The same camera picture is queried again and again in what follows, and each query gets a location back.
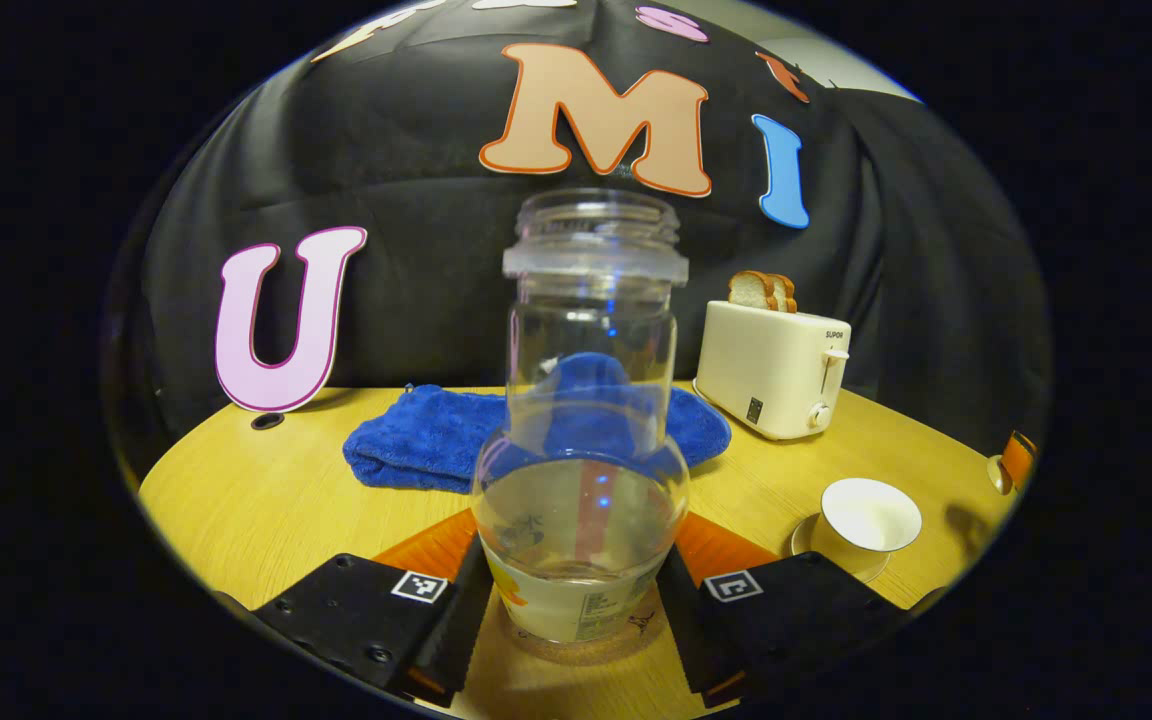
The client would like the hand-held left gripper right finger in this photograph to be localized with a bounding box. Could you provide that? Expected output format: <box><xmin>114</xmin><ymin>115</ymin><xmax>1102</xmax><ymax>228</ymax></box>
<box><xmin>658</xmin><ymin>510</ymin><xmax>907</xmax><ymax>709</ymax></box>

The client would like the blue towel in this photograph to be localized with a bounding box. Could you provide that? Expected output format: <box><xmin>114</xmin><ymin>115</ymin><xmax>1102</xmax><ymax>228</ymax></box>
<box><xmin>342</xmin><ymin>352</ymin><xmax>733</xmax><ymax>494</ymax></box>

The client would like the black backdrop cloth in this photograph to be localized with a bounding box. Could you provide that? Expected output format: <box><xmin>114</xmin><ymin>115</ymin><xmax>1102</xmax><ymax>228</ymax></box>
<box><xmin>106</xmin><ymin>0</ymin><xmax>1052</xmax><ymax>461</ymax></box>

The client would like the round cork coaster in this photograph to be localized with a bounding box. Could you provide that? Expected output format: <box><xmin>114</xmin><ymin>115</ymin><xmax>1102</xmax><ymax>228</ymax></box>
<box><xmin>504</xmin><ymin>590</ymin><xmax>675</xmax><ymax>668</ymax></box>

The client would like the clear water bottle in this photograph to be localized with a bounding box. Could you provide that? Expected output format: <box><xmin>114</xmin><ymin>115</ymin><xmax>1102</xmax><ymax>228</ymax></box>
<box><xmin>471</xmin><ymin>188</ymin><xmax>692</xmax><ymax>646</ymax></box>

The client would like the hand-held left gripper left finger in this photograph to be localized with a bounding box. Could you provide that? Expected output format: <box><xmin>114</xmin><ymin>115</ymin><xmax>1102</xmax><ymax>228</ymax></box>
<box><xmin>251</xmin><ymin>508</ymin><xmax>492</xmax><ymax>709</ymax></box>

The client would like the cream toaster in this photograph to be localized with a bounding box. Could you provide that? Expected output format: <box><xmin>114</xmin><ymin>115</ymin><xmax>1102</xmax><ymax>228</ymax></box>
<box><xmin>693</xmin><ymin>300</ymin><xmax>852</xmax><ymax>442</ymax></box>

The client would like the yellow saucer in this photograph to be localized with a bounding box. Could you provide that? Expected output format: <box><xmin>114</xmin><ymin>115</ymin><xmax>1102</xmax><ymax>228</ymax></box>
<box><xmin>790</xmin><ymin>512</ymin><xmax>892</xmax><ymax>586</ymax></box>

